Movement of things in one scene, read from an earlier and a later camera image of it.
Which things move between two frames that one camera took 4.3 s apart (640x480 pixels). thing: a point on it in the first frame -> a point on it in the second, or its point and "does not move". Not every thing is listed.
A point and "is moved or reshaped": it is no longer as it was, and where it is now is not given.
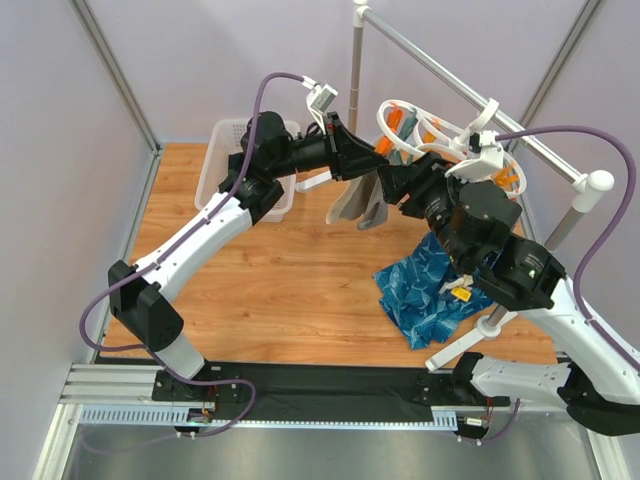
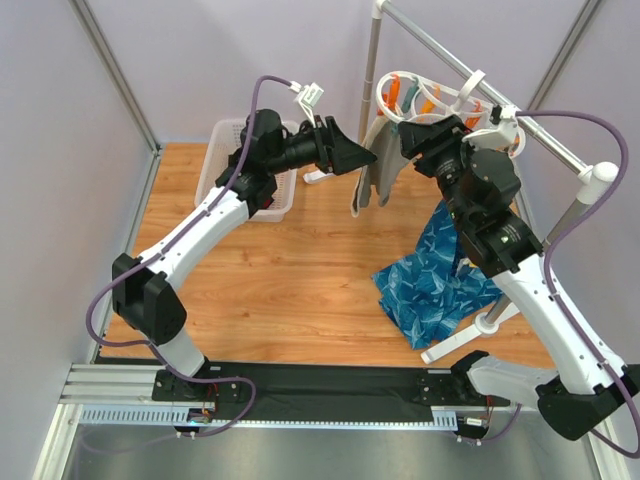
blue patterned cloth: (426, 296) does not move
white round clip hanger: (406, 130) is moved or reshaped
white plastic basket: (225, 139) does not move
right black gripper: (417, 188) -> (435, 151)
